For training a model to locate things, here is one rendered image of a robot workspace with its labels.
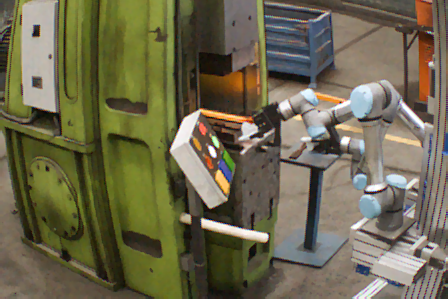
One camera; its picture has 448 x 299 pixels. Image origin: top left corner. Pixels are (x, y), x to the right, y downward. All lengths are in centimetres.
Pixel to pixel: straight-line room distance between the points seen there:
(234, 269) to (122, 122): 99
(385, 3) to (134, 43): 803
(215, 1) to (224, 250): 130
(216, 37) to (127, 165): 76
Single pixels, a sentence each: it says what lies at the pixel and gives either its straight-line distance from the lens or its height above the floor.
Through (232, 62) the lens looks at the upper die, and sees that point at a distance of 332.
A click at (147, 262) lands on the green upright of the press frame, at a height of 29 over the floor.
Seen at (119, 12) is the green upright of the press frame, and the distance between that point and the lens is 332.
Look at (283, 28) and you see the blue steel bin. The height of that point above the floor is 58.
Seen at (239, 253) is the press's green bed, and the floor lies 34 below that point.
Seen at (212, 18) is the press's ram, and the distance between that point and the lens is 326.
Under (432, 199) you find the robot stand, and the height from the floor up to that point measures 94.
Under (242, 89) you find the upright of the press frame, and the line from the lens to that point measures 376.
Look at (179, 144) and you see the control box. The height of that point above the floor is 118.
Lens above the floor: 227
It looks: 22 degrees down
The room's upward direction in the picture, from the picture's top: 2 degrees counter-clockwise
